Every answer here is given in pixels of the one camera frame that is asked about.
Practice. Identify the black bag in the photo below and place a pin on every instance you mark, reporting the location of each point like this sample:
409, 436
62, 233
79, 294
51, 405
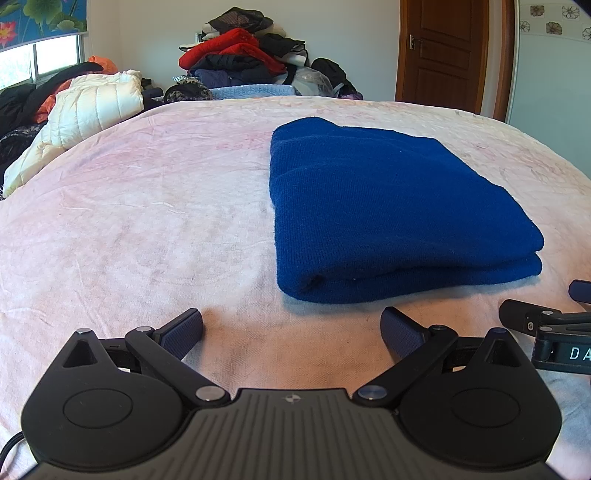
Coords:
332, 71

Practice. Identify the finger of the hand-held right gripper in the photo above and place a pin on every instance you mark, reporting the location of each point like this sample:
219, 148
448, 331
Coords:
517, 316
581, 291

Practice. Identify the floral wall tile border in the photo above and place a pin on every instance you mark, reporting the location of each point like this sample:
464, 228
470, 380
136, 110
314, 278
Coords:
554, 25

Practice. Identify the lotus flower window blind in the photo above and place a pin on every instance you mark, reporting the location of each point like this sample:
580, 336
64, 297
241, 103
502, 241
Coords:
41, 18

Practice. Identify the clear plastic bag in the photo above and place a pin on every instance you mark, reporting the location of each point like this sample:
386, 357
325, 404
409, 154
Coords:
314, 82

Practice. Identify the dark patterned garment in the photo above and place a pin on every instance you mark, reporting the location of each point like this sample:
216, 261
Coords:
16, 147

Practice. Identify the orange garment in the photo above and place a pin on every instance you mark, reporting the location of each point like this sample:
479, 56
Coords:
99, 62

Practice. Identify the red garment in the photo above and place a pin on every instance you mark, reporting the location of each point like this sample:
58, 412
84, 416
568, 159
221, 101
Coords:
226, 46

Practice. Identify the light blue cloth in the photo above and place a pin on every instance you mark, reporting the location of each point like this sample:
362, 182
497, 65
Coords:
254, 91

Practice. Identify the white puffer jacket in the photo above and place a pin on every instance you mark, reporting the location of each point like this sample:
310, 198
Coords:
87, 106

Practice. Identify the brown wooden door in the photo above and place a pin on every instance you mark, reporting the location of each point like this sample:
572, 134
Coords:
443, 50

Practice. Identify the dark furry garment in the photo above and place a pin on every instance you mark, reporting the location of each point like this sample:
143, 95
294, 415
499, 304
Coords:
187, 90

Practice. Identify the blue knit sweater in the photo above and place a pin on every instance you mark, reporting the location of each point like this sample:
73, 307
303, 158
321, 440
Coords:
392, 207

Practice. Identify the purple cloth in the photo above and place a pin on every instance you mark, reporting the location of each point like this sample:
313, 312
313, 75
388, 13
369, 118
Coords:
352, 95

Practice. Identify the pink blanket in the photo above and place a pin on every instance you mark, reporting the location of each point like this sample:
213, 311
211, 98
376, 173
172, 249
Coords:
138, 221

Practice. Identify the navy dark clothes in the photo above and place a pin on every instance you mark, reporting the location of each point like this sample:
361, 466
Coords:
231, 71

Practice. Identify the black jacket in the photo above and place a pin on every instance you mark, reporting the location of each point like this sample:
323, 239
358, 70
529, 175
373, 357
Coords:
27, 94

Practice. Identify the black mesh garment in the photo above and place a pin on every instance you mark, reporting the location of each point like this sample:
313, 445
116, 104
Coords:
238, 19

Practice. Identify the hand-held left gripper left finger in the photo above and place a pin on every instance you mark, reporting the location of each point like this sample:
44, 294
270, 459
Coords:
184, 333

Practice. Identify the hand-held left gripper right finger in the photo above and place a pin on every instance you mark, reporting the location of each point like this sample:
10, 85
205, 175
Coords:
399, 333

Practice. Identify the window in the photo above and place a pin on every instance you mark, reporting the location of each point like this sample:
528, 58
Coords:
41, 60

